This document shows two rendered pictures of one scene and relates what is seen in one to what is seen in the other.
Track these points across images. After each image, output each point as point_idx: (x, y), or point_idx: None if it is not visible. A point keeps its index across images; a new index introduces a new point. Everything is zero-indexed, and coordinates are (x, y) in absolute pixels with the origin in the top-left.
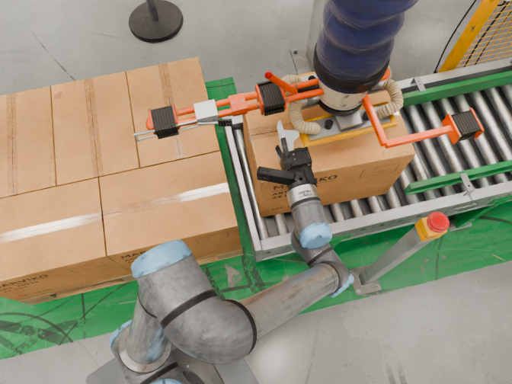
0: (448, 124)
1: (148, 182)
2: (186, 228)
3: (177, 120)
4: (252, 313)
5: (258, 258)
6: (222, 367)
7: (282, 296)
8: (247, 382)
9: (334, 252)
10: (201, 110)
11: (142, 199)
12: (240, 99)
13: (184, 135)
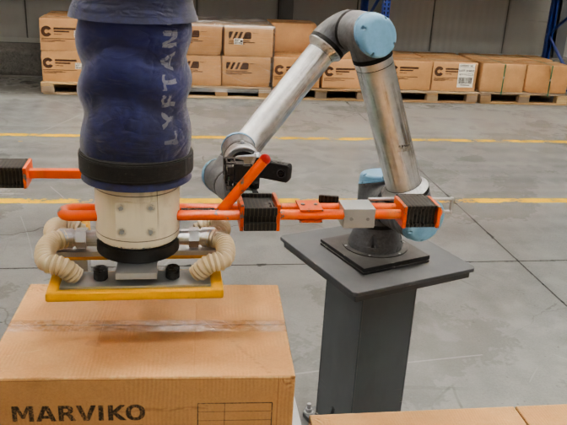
0: (28, 174)
1: None
2: (395, 421)
3: (396, 206)
4: (311, 44)
5: None
6: (334, 259)
7: (286, 77)
8: (309, 251)
9: (215, 174)
10: (362, 203)
11: None
12: (305, 206)
13: None
